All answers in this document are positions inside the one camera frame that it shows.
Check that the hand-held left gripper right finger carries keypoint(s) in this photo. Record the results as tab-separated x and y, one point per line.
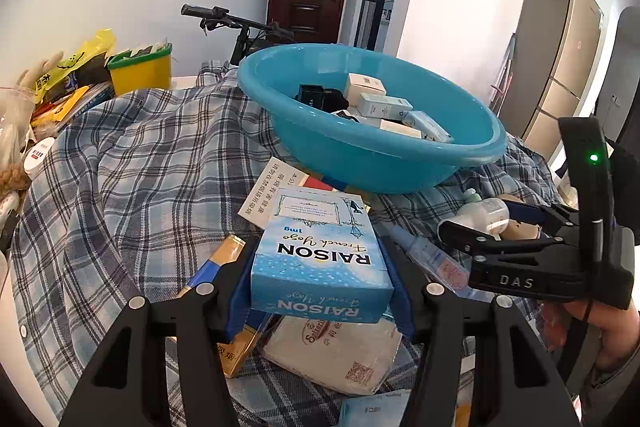
402	312

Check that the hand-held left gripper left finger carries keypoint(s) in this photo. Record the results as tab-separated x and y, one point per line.
239	302

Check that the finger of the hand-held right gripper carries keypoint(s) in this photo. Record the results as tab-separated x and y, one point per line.
550	217
465	232

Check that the white lotion bottle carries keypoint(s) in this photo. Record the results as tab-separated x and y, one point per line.
487	212

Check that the blue plastic basin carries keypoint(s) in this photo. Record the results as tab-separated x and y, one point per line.
400	167

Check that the light blue cigarette box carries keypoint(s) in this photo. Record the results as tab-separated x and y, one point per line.
320	257

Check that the translucent light blue box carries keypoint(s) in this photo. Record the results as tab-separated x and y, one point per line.
427	124

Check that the pale teal carton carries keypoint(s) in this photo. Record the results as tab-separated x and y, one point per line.
382	105

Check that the black cosmetic box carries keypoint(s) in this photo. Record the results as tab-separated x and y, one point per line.
320	98

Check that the person's right hand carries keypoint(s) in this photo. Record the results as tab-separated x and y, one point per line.
617	337

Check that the beige round compact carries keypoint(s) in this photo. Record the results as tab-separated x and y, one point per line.
522	229

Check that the orange and blue cigarette pack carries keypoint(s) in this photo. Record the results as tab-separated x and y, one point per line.
220	263

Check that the pink and blue tube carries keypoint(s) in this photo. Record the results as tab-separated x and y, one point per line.
430	259

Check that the white tissue pack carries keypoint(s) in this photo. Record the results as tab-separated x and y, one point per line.
330	352

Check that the light blue wet wipes pack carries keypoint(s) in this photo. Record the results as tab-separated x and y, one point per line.
375	412

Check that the red and white cigarette box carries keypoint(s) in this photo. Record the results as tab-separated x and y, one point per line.
275	192

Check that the white flat box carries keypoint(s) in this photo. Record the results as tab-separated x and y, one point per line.
395	127

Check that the gold refrigerator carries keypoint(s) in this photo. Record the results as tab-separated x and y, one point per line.
560	67

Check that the blue plaid cloth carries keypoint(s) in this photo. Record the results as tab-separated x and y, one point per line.
125	187

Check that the white cube box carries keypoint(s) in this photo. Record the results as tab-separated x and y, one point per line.
365	83

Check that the yellow bin with green rim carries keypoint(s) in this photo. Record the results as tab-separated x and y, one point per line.
142	74

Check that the white jar with red label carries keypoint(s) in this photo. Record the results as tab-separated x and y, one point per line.
37	157

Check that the stack of yellow books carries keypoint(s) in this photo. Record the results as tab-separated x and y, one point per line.
70	107

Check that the clear plastic bag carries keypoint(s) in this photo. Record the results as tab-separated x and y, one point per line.
12	122

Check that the yellow plastic bag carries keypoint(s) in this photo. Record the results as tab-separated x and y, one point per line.
95	44

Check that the beige plush toy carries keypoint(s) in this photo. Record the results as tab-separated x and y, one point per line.
40	69

